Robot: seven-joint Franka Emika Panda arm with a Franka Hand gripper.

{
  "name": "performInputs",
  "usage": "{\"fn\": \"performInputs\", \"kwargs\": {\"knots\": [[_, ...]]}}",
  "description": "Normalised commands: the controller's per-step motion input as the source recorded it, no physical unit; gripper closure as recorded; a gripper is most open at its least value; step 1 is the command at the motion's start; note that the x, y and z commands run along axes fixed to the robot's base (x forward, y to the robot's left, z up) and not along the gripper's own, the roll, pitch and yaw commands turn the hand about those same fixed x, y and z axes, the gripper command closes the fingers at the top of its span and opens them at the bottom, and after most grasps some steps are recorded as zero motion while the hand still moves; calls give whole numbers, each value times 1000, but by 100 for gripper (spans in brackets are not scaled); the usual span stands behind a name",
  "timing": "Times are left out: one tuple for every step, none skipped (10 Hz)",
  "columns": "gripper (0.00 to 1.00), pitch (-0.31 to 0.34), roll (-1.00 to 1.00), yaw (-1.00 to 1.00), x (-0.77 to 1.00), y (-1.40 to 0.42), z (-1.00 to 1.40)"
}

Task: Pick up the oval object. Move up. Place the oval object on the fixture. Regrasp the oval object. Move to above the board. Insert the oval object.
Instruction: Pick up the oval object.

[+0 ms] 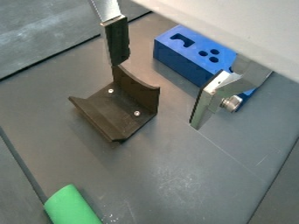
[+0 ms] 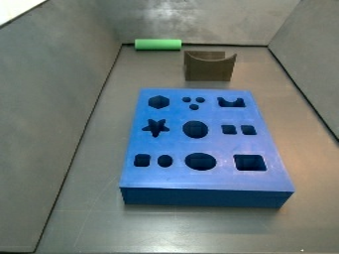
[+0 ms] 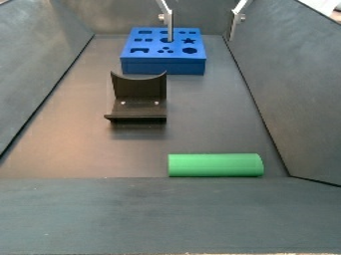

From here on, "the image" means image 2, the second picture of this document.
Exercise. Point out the green oval cylinder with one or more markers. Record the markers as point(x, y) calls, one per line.
point(157, 44)

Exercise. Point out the blue foam shape board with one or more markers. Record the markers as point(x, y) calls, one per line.
point(200, 151)

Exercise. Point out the black curved fixture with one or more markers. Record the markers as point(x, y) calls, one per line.
point(208, 66)

